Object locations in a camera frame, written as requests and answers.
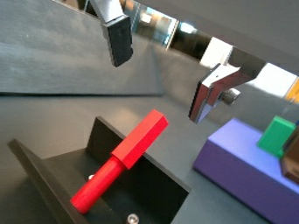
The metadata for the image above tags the right green block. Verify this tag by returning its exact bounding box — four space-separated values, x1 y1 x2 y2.
256 116 296 158

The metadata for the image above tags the brown upright block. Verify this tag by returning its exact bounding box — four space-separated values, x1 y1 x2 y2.
280 125 299 185

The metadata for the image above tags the purple rectangular board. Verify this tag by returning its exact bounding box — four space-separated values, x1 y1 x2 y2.
192 118 299 224

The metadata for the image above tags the red peg object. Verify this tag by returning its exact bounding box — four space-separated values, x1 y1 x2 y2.
69 109 168 214

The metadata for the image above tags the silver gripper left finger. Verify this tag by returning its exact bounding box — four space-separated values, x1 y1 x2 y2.
89 0 133 67

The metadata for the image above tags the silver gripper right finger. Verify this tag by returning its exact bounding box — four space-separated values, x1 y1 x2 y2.
188 47 266 123

